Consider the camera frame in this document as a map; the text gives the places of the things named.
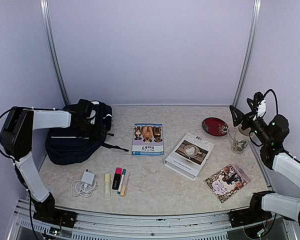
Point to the front aluminium rail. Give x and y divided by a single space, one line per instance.
91 225

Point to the dog cover book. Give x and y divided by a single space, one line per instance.
148 140

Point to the red patterned plate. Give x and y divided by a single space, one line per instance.
215 126

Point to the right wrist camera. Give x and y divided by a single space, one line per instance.
260 105

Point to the white patterned mug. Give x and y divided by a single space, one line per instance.
239 139

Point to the coffee cover white book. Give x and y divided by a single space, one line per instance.
189 156

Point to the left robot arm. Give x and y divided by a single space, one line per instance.
16 140

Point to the navy blue backpack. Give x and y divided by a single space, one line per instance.
64 148

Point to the orange pastel highlighter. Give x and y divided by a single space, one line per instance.
124 185

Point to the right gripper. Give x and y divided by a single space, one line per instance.
248 118

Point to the illustrated floral cover book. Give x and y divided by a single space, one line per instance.
227 182

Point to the yellow highlighter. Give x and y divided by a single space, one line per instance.
107 183

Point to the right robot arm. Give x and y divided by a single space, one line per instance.
274 157

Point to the white charger with cable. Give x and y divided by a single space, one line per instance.
83 187

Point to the pink black highlighter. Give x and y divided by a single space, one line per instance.
117 178

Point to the left aluminium frame post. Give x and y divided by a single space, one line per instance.
44 5

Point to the teal white marker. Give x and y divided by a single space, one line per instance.
121 181

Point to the aluminium frame post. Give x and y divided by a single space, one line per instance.
44 5
248 52

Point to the right aluminium frame post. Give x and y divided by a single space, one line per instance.
248 52

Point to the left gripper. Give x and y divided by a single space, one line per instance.
95 133

